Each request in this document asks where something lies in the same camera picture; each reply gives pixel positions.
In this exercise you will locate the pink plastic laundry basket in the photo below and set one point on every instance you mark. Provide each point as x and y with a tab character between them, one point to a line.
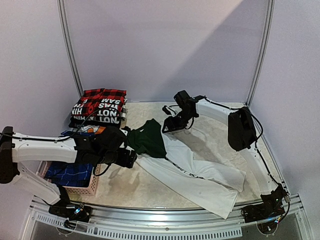
90	190

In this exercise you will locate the black white checkered folded shirt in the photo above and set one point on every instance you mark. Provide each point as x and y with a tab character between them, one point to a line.
76	121

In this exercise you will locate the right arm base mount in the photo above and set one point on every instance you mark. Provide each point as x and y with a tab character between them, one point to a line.
267	215

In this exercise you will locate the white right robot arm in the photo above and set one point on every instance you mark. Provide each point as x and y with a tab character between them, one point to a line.
241	137

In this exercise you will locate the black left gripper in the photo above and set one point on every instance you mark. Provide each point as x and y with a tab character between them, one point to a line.
128	159

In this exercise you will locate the right aluminium frame post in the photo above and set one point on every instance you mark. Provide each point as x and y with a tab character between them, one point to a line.
262	51

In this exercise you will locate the aluminium front rail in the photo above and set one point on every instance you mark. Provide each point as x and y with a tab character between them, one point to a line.
114	223

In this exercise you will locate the red black plaid shirt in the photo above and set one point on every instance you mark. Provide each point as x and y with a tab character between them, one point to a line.
100	102

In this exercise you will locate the left aluminium frame post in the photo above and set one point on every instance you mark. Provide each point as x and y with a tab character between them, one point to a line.
61	5

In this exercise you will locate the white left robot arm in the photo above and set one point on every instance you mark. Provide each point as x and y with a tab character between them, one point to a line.
16	149

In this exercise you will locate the navy blue garment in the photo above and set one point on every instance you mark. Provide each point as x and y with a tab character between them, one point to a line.
69	174

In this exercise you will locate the orange white folded garment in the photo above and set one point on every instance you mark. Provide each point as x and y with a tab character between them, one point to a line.
92	129

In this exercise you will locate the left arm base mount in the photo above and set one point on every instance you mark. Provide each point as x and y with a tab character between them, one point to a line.
73	213

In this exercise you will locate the dark green garment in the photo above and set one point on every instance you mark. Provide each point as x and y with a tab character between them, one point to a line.
148	140

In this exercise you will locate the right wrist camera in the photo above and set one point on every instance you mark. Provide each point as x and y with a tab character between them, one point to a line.
183	101

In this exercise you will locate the aluminium frame post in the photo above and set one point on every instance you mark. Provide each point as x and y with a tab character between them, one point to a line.
262	51
61	5

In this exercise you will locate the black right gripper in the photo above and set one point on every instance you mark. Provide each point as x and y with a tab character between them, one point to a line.
175	121

